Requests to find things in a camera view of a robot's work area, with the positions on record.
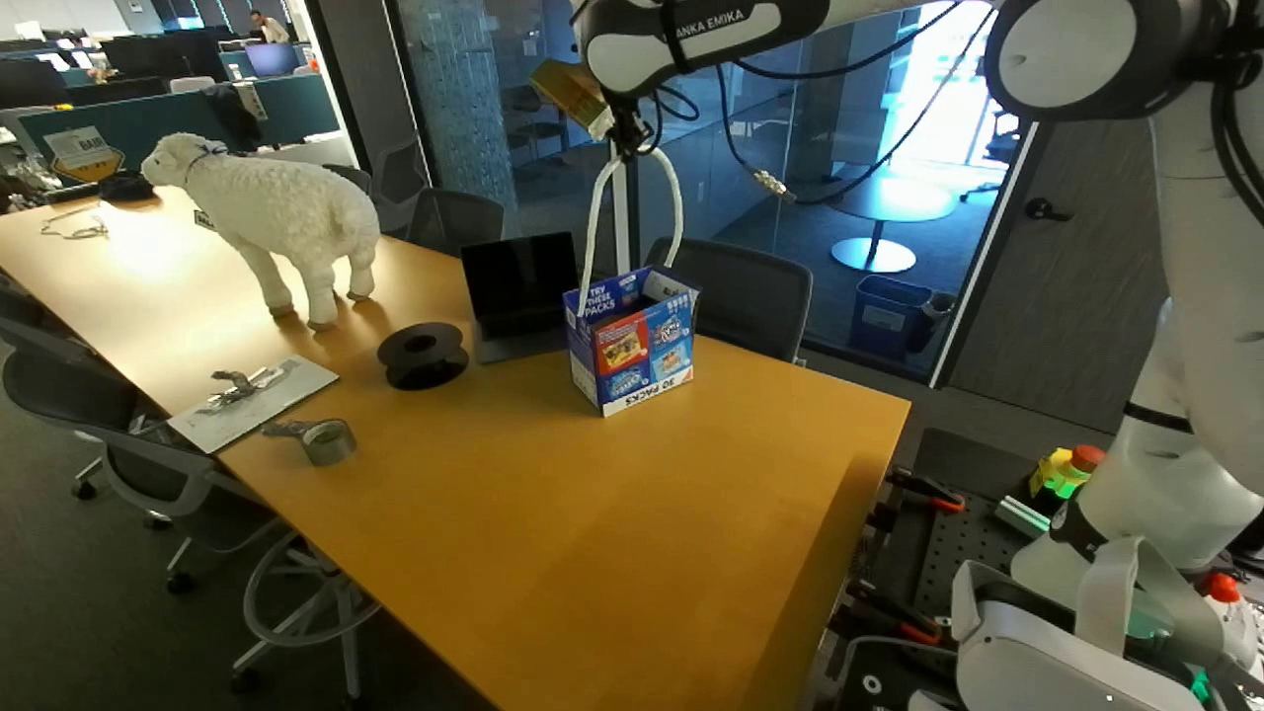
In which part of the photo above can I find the blue cardboard snack box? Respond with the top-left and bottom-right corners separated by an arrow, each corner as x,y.
560,270 -> 700,418

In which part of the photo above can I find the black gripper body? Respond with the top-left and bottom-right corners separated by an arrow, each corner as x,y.
610,104 -> 656,158

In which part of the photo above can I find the black tape spool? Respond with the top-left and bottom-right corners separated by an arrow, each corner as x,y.
379,325 -> 469,393

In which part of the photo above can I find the black object table end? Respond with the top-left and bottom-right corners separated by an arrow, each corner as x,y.
97,171 -> 157,202

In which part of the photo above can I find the dark grey office chair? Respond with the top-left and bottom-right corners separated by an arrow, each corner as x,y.
646,240 -> 815,364

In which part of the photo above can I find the white sheep figurine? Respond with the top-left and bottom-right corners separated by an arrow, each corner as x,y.
142,131 -> 379,329

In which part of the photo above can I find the emergency stop button box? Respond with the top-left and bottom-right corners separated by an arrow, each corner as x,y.
994,443 -> 1107,537

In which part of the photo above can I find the black laptop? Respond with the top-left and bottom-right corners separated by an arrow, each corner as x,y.
463,233 -> 575,364

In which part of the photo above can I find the small metal measuring cup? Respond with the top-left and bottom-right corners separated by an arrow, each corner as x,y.
263,418 -> 357,465

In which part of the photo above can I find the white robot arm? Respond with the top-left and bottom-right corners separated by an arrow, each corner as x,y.
575,0 -> 1264,568

